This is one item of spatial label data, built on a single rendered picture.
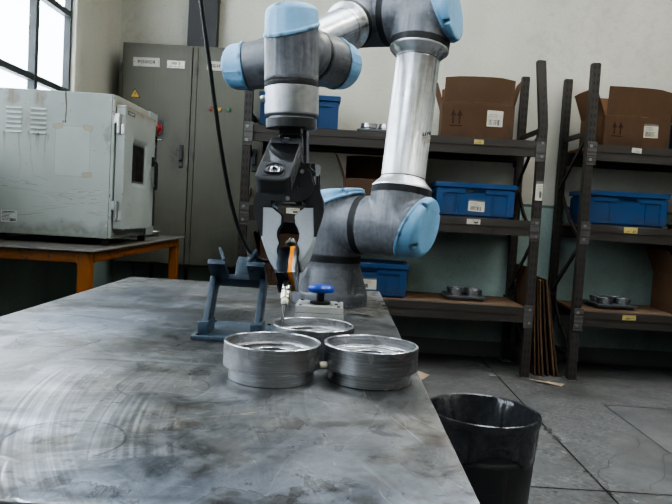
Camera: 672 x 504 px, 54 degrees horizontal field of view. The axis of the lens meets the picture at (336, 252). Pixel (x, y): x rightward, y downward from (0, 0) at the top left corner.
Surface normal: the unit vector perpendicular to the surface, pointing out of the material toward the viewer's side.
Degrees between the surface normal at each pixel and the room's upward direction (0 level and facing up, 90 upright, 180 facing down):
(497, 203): 90
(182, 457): 0
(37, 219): 90
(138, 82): 90
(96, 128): 90
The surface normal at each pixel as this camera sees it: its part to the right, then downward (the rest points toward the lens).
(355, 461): 0.06, -1.00
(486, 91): -0.10, 0.08
